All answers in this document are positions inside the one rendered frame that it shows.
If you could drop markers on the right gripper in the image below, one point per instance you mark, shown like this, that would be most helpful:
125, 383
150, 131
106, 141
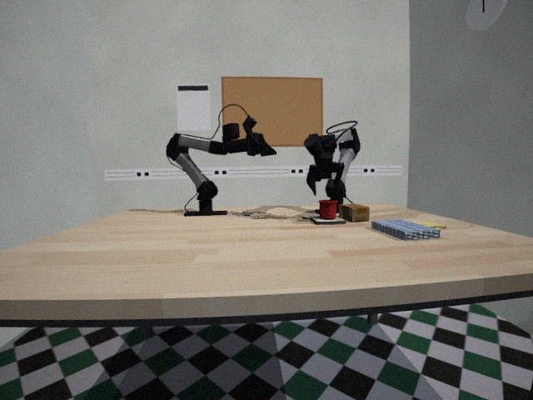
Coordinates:
254, 146

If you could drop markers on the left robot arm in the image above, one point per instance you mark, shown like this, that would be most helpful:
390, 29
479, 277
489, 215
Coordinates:
315, 144

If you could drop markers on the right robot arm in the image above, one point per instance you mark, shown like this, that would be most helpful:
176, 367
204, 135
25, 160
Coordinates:
181, 156

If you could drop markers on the brown cardboard box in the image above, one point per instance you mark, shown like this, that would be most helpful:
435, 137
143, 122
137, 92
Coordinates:
354, 212

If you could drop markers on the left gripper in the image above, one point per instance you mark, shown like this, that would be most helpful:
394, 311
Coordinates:
327, 168

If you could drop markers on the pale yellow sticky-note pad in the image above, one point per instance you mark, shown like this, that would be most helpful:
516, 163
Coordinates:
432, 225

